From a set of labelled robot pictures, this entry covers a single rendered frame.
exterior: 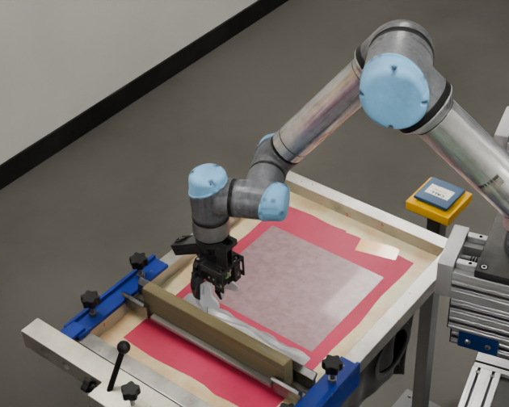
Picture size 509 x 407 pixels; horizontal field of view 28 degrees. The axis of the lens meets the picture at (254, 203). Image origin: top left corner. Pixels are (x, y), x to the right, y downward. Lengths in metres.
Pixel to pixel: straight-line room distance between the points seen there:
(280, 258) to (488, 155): 0.88
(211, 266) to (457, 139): 0.59
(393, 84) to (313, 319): 0.84
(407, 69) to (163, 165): 2.89
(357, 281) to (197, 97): 2.58
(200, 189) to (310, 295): 0.60
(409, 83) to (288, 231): 1.00
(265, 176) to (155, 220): 2.24
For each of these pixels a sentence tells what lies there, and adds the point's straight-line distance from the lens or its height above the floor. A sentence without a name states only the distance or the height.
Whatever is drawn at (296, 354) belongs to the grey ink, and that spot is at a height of 0.96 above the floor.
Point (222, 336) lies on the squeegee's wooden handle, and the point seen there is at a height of 1.05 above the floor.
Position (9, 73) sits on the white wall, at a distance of 4.32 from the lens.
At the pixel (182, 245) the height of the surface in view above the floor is 1.27.
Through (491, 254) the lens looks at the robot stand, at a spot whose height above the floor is 1.26.
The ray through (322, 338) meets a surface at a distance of 2.31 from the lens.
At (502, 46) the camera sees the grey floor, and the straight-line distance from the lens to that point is 5.32.
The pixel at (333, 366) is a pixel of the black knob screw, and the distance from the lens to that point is 2.12.
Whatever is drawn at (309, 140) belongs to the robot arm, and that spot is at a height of 1.51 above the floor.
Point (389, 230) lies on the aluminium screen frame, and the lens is 2.57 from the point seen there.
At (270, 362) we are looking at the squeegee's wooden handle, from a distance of 2.14.
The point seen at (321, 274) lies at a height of 0.96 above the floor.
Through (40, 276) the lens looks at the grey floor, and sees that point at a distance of 4.01.
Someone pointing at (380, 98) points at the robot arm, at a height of 1.72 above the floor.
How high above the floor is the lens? 2.64
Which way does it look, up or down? 39 degrees down
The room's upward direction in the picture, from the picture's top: 3 degrees counter-clockwise
